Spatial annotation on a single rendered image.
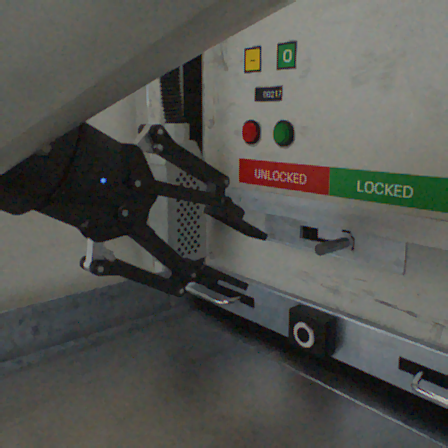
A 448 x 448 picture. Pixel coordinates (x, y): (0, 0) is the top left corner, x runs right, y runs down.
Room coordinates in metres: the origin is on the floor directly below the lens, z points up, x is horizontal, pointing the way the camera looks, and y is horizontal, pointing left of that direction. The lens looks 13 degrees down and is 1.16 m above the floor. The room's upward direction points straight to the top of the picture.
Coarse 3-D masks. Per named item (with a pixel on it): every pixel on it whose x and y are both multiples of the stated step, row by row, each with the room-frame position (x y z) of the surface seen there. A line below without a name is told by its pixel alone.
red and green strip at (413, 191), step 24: (240, 168) 0.70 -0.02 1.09; (264, 168) 0.66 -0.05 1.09; (288, 168) 0.63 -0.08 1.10; (312, 168) 0.60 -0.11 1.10; (336, 168) 0.57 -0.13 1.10; (312, 192) 0.60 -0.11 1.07; (336, 192) 0.57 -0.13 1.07; (360, 192) 0.55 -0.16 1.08; (384, 192) 0.53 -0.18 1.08; (408, 192) 0.50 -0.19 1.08; (432, 192) 0.49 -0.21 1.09
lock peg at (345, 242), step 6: (342, 234) 0.56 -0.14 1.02; (348, 234) 0.55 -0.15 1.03; (336, 240) 0.54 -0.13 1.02; (342, 240) 0.54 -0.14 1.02; (348, 240) 0.55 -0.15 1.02; (318, 246) 0.52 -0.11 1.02; (324, 246) 0.52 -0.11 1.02; (330, 246) 0.53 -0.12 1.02; (336, 246) 0.53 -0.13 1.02; (342, 246) 0.54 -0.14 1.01; (348, 246) 0.55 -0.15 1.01; (318, 252) 0.52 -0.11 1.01; (324, 252) 0.52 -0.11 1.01; (330, 252) 0.53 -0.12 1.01
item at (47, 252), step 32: (128, 96) 0.82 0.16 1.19; (128, 128) 0.81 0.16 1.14; (0, 224) 0.73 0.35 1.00; (32, 224) 0.75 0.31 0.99; (64, 224) 0.77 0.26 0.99; (0, 256) 0.73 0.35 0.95; (32, 256) 0.75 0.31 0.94; (64, 256) 0.77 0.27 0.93; (128, 256) 0.81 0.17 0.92; (0, 288) 0.73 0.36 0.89; (32, 288) 0.75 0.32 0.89; (64, 288) 0.77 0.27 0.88
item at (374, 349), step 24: (216, 288) 0.72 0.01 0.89; (240, 288) 0.68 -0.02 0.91; (264, 288) 0.64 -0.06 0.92; (240, 312) 0.68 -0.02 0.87; (264, 312) 0.64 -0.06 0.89; (288, 312) 0.61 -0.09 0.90; (336, 312) 0.56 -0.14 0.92; (336, 336) 0.55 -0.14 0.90; (360, 336) 0.53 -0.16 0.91; (384, 336) 0.50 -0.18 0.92; (408, 336) 0.49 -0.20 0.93; (360, 360) 0.52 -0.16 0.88; (384, 360) 0.50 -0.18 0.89; (408, 360) 0.48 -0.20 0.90; (432, 360) 0.46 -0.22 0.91; (408, 384) 0.48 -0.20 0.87; (432, 384) 0.46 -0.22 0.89
